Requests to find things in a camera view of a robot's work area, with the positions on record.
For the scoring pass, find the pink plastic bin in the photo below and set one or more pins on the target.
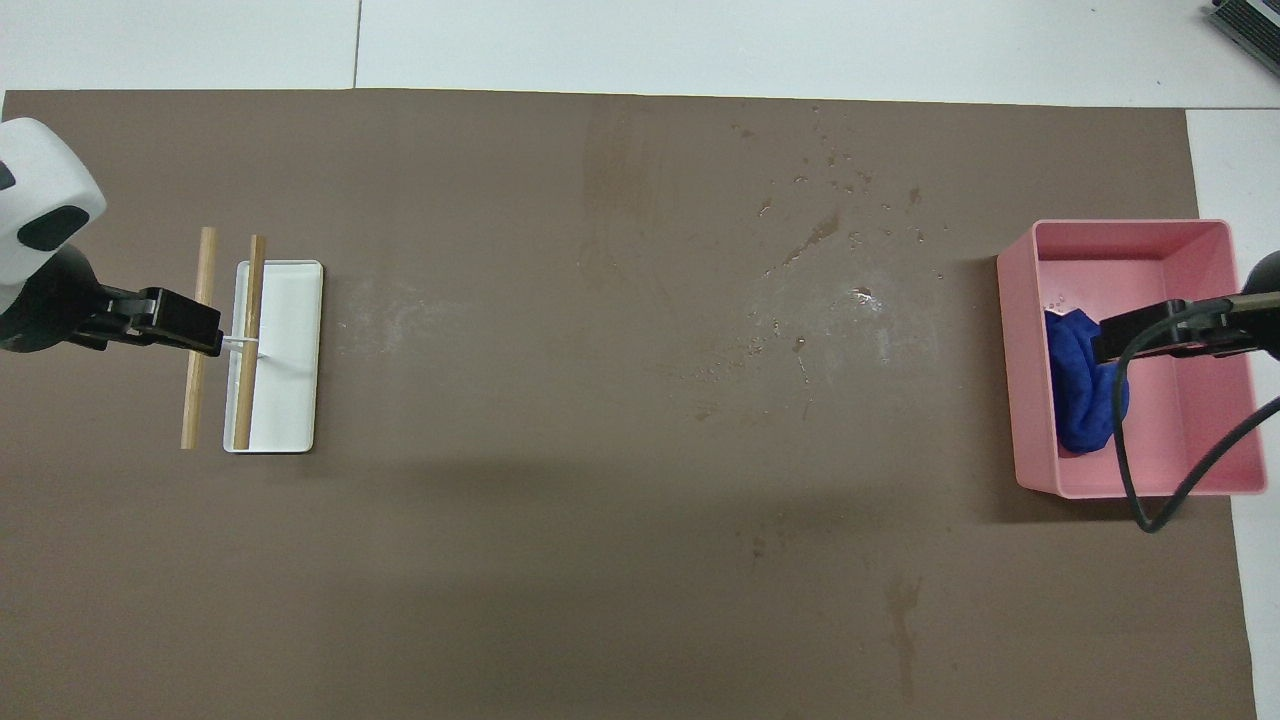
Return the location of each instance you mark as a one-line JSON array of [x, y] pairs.
[[1030, 300]]

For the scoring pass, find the blue towel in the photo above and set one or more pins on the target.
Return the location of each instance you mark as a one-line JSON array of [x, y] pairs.
[[1080, 400]]

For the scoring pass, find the white rubber band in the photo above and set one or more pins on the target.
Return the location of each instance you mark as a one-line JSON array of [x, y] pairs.
[[242, 345]]

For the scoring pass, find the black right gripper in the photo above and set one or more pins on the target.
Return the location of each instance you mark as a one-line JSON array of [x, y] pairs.
[[1268, 310]]

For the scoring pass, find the wooden stick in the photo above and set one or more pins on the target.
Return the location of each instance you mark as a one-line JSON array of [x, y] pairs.
[[245, 400], [192, 400]]

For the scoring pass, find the dark grey device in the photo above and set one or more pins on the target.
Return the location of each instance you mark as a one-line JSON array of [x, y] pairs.
[[1250, 25]]

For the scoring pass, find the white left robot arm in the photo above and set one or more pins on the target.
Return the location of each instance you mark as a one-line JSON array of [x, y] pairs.
[[40, 190]]

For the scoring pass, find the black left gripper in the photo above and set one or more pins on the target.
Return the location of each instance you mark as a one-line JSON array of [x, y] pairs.
[[45, 305]]

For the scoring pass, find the brown table mat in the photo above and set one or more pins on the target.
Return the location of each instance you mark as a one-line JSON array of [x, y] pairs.
[[600, 500]]

